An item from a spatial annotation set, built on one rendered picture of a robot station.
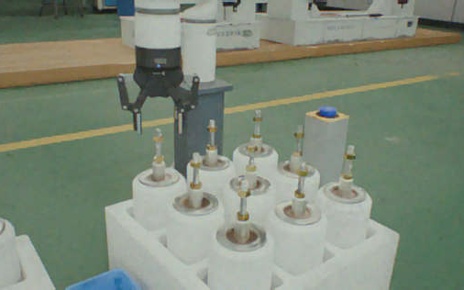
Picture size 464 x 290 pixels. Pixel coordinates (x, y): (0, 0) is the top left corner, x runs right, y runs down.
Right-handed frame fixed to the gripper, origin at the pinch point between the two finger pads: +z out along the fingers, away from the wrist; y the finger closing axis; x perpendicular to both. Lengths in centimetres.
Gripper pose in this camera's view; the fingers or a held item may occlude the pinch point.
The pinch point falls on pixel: (160, 126)
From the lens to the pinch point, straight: 79.9
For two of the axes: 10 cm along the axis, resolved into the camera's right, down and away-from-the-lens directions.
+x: -1.5, -3.8, 9.1
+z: -0.4, 9.3, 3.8
